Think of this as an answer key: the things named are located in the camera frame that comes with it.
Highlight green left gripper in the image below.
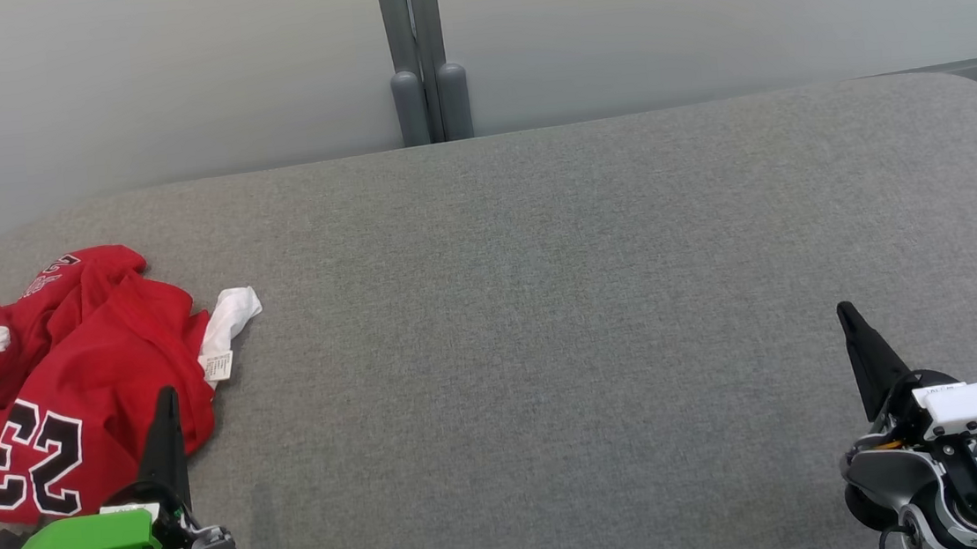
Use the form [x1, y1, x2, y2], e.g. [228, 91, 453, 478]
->
[0, 385, 197, 549]

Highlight red basketball jersey white sleeves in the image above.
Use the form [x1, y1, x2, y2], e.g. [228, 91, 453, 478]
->
[0, 261, 281, 528]

